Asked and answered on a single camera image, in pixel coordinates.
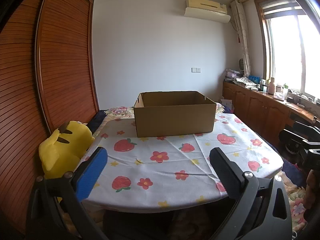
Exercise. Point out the person's right hand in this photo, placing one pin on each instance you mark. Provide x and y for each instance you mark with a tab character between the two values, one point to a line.
312	190

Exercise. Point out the small round fan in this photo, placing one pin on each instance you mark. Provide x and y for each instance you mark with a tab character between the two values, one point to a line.
241	65

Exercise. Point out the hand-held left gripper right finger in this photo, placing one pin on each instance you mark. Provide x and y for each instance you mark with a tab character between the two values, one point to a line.
225	172

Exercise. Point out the pink jar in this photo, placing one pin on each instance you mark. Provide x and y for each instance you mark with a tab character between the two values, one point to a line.
271	87

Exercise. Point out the white box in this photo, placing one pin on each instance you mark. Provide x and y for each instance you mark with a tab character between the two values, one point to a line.
226	104

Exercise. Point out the brown cardboard box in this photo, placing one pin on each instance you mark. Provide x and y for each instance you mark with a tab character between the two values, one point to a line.
175	120

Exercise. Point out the folded patterned cloth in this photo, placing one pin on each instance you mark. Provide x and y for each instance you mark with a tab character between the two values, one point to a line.
246	82

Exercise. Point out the white tissue pack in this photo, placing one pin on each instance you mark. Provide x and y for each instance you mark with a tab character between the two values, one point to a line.
279	97

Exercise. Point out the patterned curtain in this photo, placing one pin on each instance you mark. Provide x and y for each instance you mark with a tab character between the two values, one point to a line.
243	37

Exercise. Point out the wooden louvred wardrobe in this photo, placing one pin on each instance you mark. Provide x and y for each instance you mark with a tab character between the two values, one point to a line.
57	67

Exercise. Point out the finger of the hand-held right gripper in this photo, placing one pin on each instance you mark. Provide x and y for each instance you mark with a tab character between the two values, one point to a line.
291	141
306	127

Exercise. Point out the dark blue sheet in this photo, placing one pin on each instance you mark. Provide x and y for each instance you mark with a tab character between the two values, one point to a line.
96	120

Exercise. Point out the window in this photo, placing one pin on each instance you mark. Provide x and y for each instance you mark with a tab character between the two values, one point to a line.
290	55

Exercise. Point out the blue bottles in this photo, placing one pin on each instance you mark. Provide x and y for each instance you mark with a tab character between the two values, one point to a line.
254	78

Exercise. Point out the stack of papers and boxes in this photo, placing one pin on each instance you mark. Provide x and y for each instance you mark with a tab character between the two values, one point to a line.
233	74

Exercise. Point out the black desk device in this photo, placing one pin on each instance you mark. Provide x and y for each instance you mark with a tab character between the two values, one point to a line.
298	101

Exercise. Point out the yellow plush toy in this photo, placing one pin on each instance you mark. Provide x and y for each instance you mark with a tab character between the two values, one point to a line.
65	150

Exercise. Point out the strawberry flower print tablecloth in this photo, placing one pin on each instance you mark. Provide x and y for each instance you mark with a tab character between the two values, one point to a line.
160	182

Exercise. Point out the white wall switch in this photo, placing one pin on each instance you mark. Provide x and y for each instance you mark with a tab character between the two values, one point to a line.
196	70

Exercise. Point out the wall air conditioner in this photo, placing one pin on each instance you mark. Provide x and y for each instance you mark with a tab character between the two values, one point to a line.
207	10

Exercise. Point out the green cap bottle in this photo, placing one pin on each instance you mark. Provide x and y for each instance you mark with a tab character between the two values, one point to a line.
285	90

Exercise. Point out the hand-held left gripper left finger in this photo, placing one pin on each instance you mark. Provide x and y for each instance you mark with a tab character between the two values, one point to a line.
91	175

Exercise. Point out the floral blanket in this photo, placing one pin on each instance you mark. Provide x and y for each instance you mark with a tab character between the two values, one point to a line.
296	200

